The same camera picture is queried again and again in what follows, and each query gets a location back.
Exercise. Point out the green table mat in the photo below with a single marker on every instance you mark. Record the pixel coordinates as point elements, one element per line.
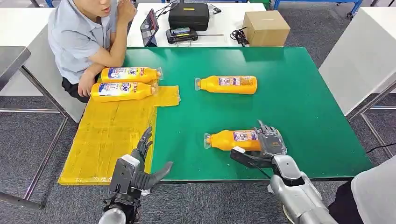
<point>294,108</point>

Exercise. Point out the green plastic crate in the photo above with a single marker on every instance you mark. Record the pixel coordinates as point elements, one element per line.
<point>260,1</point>

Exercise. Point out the yellow sheet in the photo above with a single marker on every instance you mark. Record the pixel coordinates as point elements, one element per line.
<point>108,139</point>

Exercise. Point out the brown cardboard box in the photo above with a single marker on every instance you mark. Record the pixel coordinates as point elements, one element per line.
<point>266,29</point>

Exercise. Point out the person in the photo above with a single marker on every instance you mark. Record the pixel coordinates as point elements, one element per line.
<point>74,40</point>
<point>377,191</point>

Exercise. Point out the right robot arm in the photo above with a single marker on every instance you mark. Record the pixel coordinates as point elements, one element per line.
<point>297,191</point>

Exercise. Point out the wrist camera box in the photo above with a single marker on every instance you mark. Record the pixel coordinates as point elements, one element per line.
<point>122,176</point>
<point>247,159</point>

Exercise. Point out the white table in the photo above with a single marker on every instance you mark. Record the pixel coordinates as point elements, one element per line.
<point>12,28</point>
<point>355,61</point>
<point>216,21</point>

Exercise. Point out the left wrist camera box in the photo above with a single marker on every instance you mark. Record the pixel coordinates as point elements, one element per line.
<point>122,176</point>

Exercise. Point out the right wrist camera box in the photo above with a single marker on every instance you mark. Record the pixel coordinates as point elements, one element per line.
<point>247,159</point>

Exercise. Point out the black tablet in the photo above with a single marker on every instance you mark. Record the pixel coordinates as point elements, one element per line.
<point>149,28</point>

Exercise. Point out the black hard case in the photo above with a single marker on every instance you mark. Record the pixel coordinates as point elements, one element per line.
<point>188,18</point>

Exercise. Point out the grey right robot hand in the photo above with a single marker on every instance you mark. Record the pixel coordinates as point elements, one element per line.
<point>272,142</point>

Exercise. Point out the grey steel table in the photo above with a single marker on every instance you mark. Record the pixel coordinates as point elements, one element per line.
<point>12,61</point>

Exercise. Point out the orange detergent bottle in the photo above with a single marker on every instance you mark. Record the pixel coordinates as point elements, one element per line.
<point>142,91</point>
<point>222,140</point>
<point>148,75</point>
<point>210,85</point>

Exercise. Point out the blue metal rack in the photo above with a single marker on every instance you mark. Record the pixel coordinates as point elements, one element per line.
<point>318,1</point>

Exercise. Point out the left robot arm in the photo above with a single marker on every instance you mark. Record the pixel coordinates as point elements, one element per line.
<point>113,216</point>

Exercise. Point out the black device with antenna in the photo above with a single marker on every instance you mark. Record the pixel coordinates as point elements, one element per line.
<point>181,35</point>

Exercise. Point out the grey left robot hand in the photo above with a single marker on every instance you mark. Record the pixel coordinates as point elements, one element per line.
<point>139,157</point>

